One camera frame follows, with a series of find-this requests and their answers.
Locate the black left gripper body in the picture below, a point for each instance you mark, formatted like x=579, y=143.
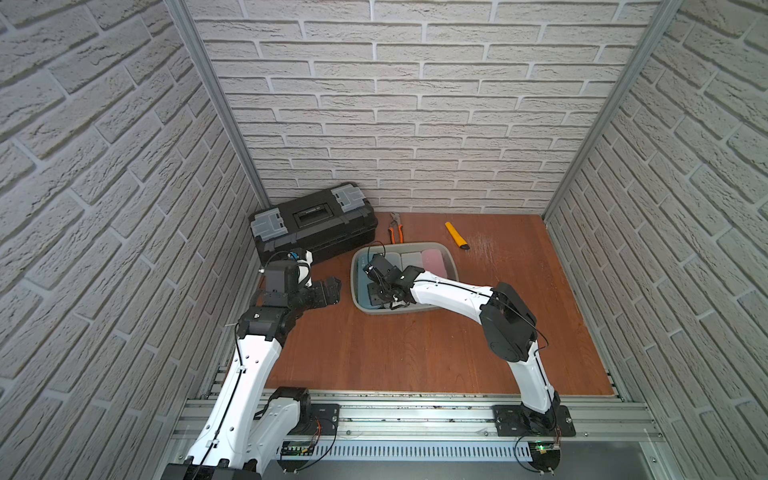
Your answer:
x=327, y=291

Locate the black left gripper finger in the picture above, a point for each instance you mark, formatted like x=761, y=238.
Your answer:
x=335, y=297
x=333, y=283

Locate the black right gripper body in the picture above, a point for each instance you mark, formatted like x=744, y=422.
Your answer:
x=378, y=294

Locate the blue-grey pencil case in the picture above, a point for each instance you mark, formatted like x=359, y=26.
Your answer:
x=362, y=291

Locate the clear pencil case with label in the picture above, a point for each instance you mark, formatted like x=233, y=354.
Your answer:
x=394, y=259

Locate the clear pencil case with barcode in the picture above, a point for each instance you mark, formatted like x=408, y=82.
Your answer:
x=412, y=259

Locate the pink pencil case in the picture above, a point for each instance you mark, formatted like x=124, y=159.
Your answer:
x=433, y=261

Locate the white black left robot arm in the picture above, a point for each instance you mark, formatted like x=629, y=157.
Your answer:
x=239, y=439

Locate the grey-green storage tray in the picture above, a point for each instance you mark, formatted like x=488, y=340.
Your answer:
x=367, y=254

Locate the black plastic toolbox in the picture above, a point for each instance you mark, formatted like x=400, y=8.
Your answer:
x=327, y=223

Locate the yellow utility knife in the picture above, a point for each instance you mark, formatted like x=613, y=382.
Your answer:
x=458, y=239

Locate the left control circuit board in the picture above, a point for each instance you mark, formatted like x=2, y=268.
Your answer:
x=297, y=449

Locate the control circuit board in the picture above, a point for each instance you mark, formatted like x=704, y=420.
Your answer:
x=297, y=449
x=545, y=457

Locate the right control circuit board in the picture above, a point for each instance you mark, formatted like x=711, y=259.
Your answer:
x=545, y=457

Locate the orange-handled pliers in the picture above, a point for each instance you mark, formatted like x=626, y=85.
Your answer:
x=395, y=229

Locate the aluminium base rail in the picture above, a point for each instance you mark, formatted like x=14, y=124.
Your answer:
x=594, y=431

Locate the aluminium corner post left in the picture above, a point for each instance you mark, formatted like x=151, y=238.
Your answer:
x=195, y=45

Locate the aluminium corner post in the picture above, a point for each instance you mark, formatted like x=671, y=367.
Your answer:
x=195, y=45
x=654, y=32

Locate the aluminium corner post right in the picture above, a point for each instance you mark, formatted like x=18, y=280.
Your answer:
x=654, y=32

